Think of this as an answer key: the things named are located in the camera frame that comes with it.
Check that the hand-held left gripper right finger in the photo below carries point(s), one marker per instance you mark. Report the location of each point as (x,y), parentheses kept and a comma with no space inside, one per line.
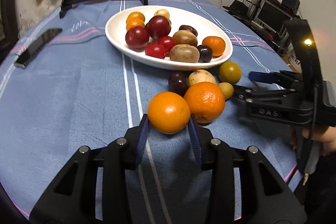
(195,140)

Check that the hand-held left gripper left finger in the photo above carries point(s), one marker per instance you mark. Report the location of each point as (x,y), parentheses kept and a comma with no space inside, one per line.
(143,140)

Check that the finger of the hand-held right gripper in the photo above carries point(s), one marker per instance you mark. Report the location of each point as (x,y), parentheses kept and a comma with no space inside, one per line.
(260,76)
(252,95)

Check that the tan longan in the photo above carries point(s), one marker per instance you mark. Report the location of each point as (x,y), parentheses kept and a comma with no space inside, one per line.
(226,90)

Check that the small orange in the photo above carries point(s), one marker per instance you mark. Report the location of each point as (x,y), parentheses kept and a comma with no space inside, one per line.
(135,16)
(168,112)

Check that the orange mandarin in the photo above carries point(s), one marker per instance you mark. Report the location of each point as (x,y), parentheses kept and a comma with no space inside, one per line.
(206,100)
(214,45)

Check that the dark purple plum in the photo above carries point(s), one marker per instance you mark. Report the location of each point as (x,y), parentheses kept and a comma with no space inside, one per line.
(204,53)

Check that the brown passion fruit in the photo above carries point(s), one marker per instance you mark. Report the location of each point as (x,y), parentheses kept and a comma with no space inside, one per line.
(185,39)

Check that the red cherry tomato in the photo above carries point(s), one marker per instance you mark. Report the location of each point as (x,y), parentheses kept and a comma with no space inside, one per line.
(155,51)
(167,41)

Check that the dark red plum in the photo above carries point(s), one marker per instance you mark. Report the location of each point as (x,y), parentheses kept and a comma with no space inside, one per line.
(158,27)
(137,37)

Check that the egg-shaped yellow-orange persimmon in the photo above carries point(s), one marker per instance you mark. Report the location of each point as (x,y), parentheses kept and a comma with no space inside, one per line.
(134,25)

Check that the white oval plate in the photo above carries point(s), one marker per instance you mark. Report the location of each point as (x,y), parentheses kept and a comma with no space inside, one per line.
(118,27)

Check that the large potato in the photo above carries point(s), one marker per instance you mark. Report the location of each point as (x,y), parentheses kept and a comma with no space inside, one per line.
(162,13)

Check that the person's right hand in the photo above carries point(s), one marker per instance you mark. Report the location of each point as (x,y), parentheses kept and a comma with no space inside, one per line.
(328,138)

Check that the yellow lemon fruit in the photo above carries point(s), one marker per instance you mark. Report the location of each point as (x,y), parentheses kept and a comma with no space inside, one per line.
(229,72)

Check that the black computer desk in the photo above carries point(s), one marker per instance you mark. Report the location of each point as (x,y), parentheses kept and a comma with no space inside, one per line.
(265,37)

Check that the small potato back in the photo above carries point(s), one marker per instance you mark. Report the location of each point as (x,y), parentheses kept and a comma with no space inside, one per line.
(201,77)

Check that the computer monitor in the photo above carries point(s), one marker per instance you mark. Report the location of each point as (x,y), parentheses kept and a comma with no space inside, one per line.
(273,15)

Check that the black speaker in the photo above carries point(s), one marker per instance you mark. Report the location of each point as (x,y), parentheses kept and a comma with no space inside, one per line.
(290,2)

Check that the blue striped tablecloth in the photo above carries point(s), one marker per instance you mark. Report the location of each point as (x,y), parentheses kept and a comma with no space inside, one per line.
(78,108)

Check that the black hat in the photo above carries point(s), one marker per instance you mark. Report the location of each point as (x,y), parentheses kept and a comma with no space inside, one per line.
(237,6)

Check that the person's dark clothing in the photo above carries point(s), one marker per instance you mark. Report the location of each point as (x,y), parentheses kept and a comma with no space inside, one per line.
(323,187)

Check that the black smartphone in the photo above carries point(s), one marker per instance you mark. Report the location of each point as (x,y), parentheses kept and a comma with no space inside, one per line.
(36,45)

